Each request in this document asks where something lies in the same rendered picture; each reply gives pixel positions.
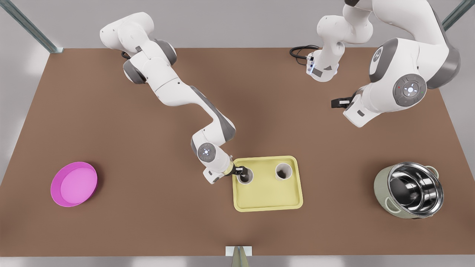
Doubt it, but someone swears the white IKEA cup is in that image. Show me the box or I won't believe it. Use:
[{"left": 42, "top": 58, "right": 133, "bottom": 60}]
[
  {"left": 237, "top": 168, "right": 254, "bottom": 185},
  {"left": 275, "top": 162, "right": 293, "bottom": 181}
]

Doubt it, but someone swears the yellow rectangular tray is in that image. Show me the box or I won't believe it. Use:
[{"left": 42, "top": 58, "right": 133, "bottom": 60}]
[{"left": 232, "top": 155, "right": 304, "bottom": 212}]

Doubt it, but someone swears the green steel-lined pot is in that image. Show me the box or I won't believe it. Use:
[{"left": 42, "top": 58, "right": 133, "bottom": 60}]
[{"left": 374, "top": 162, "right": 444, "bottom": 219}]

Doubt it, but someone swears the pink round bowl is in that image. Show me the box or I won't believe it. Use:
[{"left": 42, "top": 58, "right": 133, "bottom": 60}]
[{"left": 50, "top": 161, "right": 98, "bottom": 207}]

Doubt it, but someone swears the silver frame post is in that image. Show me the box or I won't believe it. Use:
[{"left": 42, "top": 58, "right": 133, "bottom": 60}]
[
  {"left": 0, "top": 0, "right": 64, "bottom": 53},
  {"left": 442, "top": 0, "right": 475, "bottom": 32},
  {"left": 226, "top": 246, "right": 253, "bottom": 267}
]

